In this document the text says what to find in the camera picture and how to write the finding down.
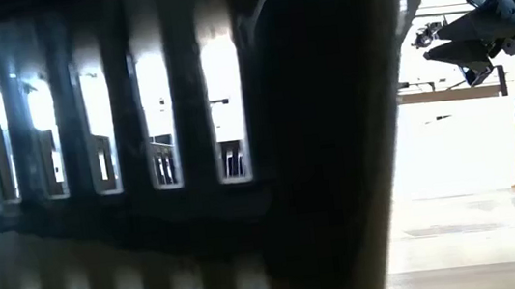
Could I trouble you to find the black slotted plastic basket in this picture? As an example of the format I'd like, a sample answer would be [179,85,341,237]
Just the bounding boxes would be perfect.
[0,0,484,289]

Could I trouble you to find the wooden shelf with black legs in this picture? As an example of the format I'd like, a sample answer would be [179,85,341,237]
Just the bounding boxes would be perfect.
[394,63,509,109]

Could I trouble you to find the black ceiling-hung camera rig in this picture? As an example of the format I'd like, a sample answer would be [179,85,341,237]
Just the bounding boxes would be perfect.
[410,19,449,51]

